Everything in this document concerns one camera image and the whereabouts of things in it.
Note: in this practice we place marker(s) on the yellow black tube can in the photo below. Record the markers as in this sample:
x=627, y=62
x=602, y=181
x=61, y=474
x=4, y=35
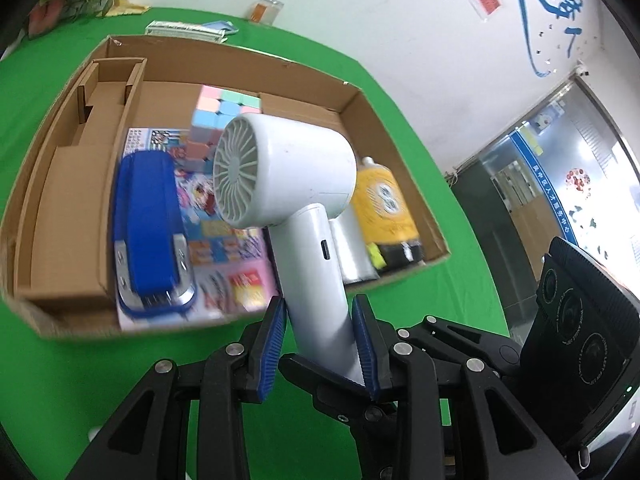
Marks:
x=387, y=227

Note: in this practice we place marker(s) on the blue stapler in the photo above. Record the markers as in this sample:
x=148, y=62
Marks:
x=153, y=272

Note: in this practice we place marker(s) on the pastel rubiks cube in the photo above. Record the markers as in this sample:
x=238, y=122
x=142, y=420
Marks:
x=214, y=109

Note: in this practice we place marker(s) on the silver cylinder can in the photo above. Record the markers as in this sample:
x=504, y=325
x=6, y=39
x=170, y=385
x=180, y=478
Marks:
x=352, y=255

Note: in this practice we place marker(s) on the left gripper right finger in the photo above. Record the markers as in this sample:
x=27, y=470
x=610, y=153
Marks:
x=455, y=417

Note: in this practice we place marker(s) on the white hair dryer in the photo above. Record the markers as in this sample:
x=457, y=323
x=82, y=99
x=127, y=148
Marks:
x=292, y=179

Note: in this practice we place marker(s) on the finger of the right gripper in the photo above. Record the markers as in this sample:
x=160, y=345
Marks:
x=340, y=398

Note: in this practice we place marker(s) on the cardboard box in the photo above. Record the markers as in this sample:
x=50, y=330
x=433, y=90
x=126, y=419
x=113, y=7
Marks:
x=55, y=265

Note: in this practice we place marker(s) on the colourful booklet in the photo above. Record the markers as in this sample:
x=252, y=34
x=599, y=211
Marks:
x=233, y=273

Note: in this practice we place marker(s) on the white paper stack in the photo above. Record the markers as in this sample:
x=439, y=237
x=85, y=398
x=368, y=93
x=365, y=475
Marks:
x=217, y=32

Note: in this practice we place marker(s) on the small orange packet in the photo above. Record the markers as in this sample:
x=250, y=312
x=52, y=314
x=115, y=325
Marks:
x=265, y=12

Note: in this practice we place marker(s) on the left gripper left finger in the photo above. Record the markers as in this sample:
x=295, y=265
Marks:
x=146, y=436

